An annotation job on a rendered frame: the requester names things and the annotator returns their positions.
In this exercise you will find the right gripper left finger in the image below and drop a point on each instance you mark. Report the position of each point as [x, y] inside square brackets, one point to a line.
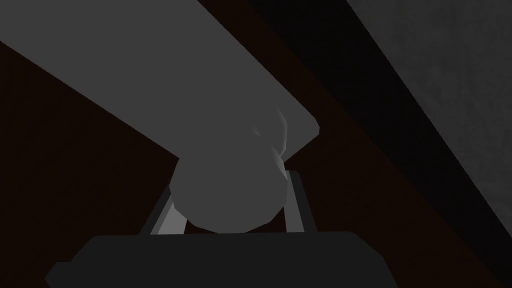
[167, 219]

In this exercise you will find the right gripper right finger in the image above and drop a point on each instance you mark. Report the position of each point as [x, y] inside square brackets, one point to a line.
[296, 208]

